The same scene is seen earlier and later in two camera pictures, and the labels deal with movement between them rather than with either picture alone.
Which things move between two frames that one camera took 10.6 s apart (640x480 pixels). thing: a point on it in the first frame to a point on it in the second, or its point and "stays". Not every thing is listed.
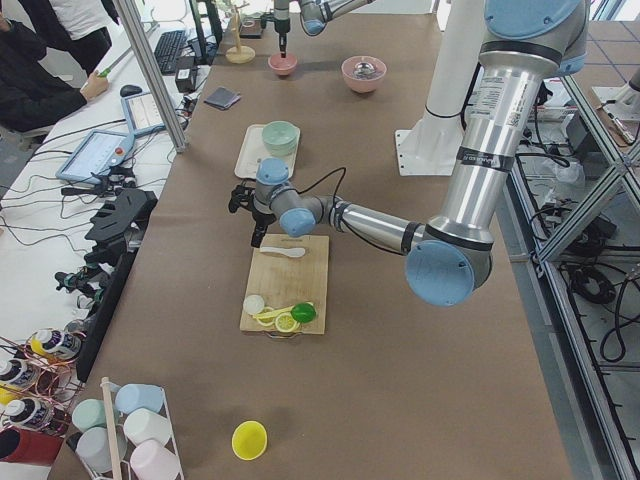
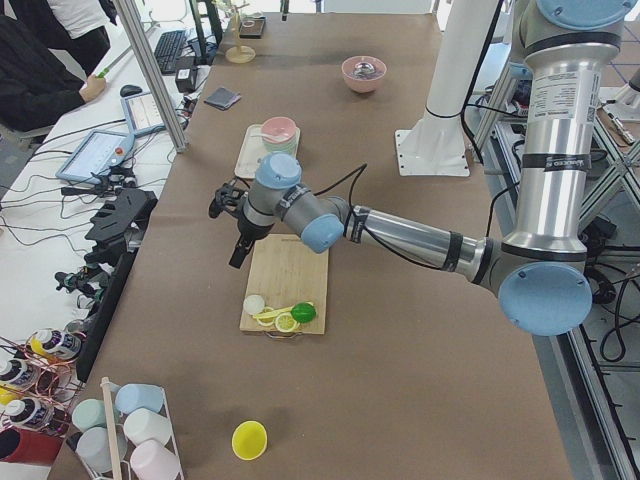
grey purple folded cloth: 222,97 stays
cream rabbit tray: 254,149 stays
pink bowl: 282,65 to 279,125
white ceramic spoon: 290,252 to 275,139
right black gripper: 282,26 to 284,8
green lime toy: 304,312 stays
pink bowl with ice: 363,74 stays
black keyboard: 167,49 stays
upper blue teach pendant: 142,114 stays
